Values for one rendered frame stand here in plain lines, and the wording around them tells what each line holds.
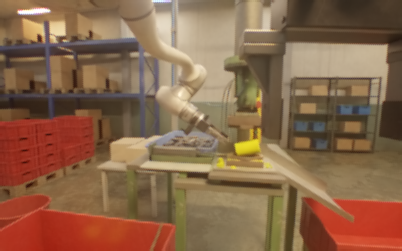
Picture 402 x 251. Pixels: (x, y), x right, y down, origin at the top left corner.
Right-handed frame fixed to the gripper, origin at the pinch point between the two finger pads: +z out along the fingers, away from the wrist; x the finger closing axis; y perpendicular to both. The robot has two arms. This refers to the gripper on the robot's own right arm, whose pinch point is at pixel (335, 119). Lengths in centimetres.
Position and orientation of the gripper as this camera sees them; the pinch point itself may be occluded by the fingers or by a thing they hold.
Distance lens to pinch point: 24.8
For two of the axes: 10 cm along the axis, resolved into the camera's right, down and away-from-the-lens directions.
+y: -0.1, 1.2, -9.9
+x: 10.0, 0.1, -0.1
